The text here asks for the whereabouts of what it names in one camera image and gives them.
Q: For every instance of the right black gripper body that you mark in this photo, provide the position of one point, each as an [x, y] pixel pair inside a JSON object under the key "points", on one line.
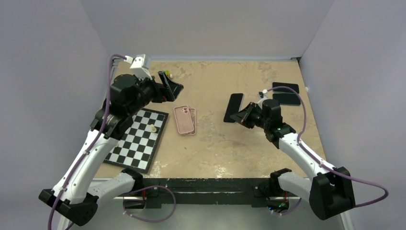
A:
{"points": [[255, 118]]}

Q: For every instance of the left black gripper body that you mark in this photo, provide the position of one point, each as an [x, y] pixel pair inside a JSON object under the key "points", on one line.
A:
{"points": [[159, 94]]}

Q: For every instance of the pink phone case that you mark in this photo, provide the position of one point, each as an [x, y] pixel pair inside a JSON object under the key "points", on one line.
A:
{"points": [[188, 121], [177, 113]]}

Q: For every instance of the phone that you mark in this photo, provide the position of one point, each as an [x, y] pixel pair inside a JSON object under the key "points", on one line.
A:
{"points": [[233, 106]]}

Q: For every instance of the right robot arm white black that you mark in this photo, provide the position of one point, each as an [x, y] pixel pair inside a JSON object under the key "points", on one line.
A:
{"points": [[326, 188]]}

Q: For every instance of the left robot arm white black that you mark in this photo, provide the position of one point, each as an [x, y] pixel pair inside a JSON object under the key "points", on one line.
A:
{"points": [[73, 197]]}

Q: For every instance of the black white chessboard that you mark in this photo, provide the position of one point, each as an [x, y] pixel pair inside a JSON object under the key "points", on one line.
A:
{"points": [[137, 148]]}

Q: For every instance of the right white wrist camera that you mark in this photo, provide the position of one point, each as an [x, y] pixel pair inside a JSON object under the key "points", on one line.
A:
{"points": [[263, 97]]}

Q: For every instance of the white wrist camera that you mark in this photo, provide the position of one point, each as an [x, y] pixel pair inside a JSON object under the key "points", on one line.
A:
{"points": [[139, 66], [263, 97]]}

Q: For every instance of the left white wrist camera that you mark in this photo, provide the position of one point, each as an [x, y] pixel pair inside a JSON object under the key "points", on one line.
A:
{"points": [[139, 66]]}

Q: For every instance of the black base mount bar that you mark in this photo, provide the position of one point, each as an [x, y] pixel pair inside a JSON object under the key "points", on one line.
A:
{"points": [[254, 192]]}

